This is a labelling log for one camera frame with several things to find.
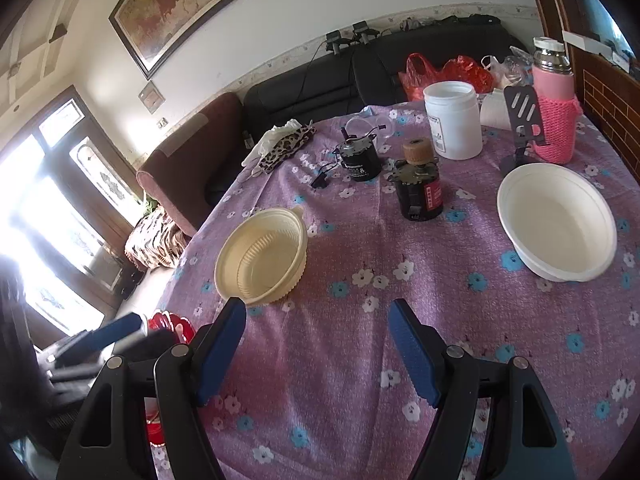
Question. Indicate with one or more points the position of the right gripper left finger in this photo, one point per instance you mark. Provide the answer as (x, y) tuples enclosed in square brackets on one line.
[(109, 439)]

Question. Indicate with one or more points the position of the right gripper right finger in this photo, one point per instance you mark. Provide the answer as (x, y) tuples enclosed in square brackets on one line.
[(524, 439)]

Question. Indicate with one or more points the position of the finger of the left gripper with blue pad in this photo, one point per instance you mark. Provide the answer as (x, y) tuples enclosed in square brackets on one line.
[(114, 331)]

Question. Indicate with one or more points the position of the cream plastic bowl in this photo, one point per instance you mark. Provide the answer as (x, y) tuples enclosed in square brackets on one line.
[(264, 258)]

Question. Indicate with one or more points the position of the white foam bowl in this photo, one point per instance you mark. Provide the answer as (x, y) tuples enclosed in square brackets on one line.
[(559, 224)]

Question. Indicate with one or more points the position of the patterned blanket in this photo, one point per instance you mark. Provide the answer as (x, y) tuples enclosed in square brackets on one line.
[(156, 242)]

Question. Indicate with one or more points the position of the wooden glass door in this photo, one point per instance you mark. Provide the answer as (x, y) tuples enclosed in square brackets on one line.
[(69, 202)]

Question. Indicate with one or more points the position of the maroon armchair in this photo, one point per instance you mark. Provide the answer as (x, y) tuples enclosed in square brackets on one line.
[(191, 169)]

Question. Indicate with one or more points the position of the purple floral tablecloth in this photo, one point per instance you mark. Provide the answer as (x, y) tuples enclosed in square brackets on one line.
[(318, 387)]

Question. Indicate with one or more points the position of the leopard print pouch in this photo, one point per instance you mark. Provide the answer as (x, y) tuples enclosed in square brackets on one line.
[(285, 147)]

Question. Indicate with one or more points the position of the dark jar with cork lid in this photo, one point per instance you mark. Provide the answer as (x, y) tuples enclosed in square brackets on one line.
[(417, 182)]

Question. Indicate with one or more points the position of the black phone stand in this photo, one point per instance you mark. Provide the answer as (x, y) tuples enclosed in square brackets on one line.
[(526, 125)]

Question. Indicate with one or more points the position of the small black jar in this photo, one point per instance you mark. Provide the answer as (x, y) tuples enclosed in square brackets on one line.
[(358, 155)]

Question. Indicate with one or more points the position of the white plastic jar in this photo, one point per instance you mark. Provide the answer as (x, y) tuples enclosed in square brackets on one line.
[(454, 117)]

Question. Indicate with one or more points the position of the framed horse painting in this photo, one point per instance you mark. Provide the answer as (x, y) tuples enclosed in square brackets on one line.
[(185, 5)]

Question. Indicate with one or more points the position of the pink sleeved thermos bottle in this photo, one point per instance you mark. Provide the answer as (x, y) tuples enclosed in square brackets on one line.
[(554, 82)]

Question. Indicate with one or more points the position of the black leather sofa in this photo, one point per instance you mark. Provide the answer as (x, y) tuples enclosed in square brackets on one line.
[(368, 74)]

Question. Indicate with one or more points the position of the red plastic bag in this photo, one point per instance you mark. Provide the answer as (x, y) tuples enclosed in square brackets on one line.
[(420, 73)]

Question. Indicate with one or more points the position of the small wall plaque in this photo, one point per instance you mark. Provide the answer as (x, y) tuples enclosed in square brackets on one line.
[(151, 98)]

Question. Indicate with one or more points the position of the black cable clip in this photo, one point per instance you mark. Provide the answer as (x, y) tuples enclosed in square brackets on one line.
[(321, 180)]

